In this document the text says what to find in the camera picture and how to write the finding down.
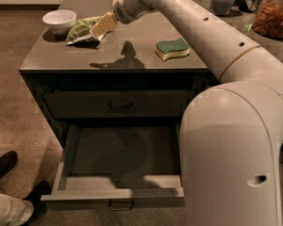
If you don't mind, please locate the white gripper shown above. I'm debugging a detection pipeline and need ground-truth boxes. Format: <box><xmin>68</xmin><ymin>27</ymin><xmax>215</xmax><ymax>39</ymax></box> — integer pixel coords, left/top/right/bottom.
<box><xmin>90</xmin><ymin>0</ymin><xmax>155</xmax><ymax>38</ymax></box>

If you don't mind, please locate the green jalapeno chip bag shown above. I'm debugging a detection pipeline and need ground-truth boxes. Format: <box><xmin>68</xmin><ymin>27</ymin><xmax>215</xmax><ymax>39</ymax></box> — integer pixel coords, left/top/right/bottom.
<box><xmin>65</xmin><ymin>16</ymin><xmax>104</xmax><ymax>46</ymax></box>

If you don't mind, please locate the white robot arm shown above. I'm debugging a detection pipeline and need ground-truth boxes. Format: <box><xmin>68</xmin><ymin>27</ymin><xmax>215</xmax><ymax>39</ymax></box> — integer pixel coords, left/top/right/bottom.
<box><xmin>91</xmin><ymin>0</ymin><xmax>283</xmax><ymax>226</ymax></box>

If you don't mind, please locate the top left grey drawer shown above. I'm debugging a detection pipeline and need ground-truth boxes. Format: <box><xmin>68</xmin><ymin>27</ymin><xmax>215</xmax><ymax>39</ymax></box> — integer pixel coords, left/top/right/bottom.
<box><xmin>43</xmin><ymin>89</ymin><xmax>194</xmax><ymax>119</ymax></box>

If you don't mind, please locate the open middle grey drawer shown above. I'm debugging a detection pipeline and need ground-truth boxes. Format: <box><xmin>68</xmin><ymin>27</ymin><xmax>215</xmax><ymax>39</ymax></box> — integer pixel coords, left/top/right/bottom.
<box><xmin>42</xmin><ymin>125</ymin><xmax>184</xmax><ymax>211</ymax></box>

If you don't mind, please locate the white ceramic bowl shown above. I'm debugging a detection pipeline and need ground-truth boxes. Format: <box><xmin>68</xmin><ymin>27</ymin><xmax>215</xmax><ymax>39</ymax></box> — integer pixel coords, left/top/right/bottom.
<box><xmin>42</xmin><ymin>9</ymin><xmax>76</xmax><ymax>36</ymax></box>

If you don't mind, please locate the grey kitchen counter cabinet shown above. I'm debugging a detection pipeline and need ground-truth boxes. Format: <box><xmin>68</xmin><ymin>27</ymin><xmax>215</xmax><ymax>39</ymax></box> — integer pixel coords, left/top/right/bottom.
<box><xmin>20</xmin><ymin>0</ymin><xmax>283</xmax><ymax>142</ymax></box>

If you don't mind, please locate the green and yellow sponge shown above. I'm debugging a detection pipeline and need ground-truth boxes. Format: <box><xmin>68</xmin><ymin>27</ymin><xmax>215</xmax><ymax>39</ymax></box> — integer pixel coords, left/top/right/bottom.
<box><xmin>155</xmin><ymin>38</ymin><xmax>191</xmax><ymax>61</ymax></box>

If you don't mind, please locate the upper black shoe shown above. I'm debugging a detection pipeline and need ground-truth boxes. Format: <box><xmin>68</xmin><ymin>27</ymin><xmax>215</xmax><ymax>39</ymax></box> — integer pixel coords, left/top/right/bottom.
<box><xmin>0</xmin><ymin>151</ymin><xmax>18</xmax><ymax>180</ymax></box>

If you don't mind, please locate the black shoe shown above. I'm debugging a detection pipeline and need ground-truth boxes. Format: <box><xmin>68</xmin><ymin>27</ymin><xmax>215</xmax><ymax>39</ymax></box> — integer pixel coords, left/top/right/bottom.
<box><xmin>25</xmin><ymin>181</ymin><xmax>51</xmax><ymax>211</ymax></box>
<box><xmin>0</xmin><ymin>151</ymin><xmax>18</xmax><ymax>180</ymax></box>

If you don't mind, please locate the glass jar with snacks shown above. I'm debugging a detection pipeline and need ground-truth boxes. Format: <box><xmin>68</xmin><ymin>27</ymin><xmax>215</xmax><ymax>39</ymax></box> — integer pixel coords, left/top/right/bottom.
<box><xmin>253</xmin><ymin>0</ymin><xmax>283</xmax><ymax>40</ymax></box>

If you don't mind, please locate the lower black shoe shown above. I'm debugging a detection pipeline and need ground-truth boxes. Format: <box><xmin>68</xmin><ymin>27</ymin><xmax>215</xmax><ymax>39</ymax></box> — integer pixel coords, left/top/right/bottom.
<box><xmin>25</xmin><ymin>181</ymin><xmax>51</xmax><ymax>211</ymax></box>

